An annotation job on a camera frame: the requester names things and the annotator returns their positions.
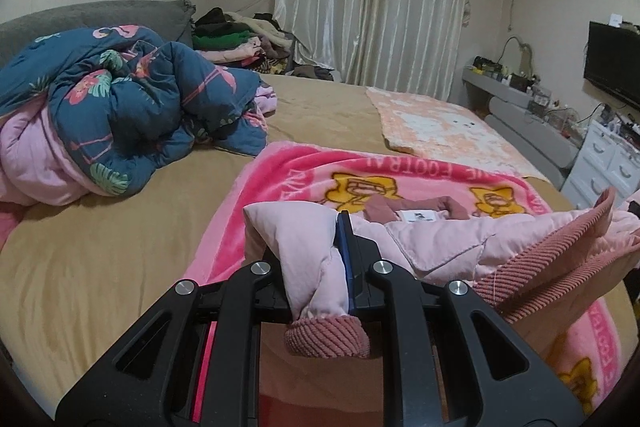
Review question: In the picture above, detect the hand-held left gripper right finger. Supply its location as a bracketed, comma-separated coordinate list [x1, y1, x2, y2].
[336, 211, 586, 427]

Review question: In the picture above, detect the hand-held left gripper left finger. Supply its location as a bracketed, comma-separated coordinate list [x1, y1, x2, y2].
[55, 261, 293, 427]

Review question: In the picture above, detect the pink quilted jacket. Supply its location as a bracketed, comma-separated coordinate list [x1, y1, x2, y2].
[242, 187, 640, 360]

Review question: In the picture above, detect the pile of folded clothes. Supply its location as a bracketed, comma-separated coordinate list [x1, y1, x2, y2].
[192, 7, 336, 82]

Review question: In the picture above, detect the pink printed blanket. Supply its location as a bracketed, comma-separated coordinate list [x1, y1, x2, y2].
[185, 141, 626, 427]

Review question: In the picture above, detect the bed with tan sheet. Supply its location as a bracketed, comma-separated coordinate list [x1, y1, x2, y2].
[0, 74, 626, 413]

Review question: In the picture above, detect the peach patterned blanket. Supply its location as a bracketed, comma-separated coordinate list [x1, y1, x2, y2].
[366, 87, 551, 180]

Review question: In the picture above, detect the blue floral quilt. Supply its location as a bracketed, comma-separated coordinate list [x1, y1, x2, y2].
[0, 25, 277, 206]

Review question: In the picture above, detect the clutter of small desk items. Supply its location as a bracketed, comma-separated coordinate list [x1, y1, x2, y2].
[470, 54, 586, 138]

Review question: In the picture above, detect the cream pleated curtain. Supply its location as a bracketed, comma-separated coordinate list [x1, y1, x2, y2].
[267, 0, 482, 108]

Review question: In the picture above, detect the white drawer cabinet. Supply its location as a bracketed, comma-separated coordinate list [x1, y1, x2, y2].
[560, 119, 640, 210]

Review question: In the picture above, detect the curved desk lamp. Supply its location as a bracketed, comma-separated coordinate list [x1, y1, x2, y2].
[500, 36, 537, 75]

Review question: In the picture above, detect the grey headboard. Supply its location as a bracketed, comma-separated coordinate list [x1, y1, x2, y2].
[0, 0, 196, 62]

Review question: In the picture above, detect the black television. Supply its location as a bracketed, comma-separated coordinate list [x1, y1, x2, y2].
[582, 21, 640, 112]

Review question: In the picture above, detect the grey wall desk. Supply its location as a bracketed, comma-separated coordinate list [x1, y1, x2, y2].
[461, 66, 581, 188]

